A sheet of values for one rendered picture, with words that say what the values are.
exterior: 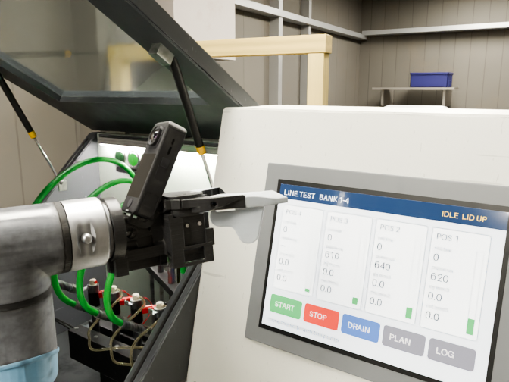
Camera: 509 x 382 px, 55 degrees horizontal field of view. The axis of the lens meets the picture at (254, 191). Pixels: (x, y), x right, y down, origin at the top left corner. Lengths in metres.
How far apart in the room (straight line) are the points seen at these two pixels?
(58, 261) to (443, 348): 0.59
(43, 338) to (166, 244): 0.16
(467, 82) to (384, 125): 6.61
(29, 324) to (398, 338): 0.57
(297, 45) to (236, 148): 1.46
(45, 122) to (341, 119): 2.43
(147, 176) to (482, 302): 0.53
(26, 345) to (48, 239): 0.11
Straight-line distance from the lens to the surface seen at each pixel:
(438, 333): 0.84
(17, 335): 0.54
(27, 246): 0.51
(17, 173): 3.05
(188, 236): 0.57
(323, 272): 0.90
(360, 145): 0.88
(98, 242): 0.52
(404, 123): 0.86
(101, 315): 1.15
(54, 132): 3.18
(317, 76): 2.38
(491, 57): 7.45
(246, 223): 0.57
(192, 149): 1.32
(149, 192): 0.55
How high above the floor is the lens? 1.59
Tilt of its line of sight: 12 degrees down
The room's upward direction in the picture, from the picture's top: straight up
